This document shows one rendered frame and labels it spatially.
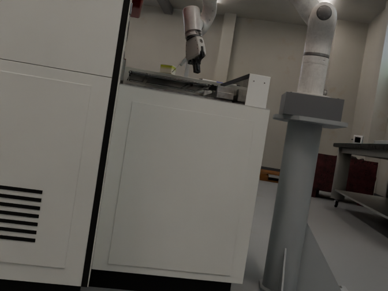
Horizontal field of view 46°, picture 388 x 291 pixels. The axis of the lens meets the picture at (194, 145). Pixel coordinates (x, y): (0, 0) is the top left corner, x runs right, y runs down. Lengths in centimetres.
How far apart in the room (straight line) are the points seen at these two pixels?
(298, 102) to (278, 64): 986
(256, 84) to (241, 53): 997
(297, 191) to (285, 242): 24
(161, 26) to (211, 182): 1053
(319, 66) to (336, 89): 896
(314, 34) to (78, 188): 124
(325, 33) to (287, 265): 106
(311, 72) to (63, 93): 113
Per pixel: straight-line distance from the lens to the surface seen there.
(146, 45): 1223
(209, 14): 238
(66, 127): 163
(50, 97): 164
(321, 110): 210
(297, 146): 214
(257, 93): 198
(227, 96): 212
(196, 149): 185
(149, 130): 182
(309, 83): 217
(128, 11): 167
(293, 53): 1202
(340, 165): 630
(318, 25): 217
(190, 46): 226
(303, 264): 228
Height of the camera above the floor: 67
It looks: 1 degrees down
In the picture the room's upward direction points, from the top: 9 degrees clockwise
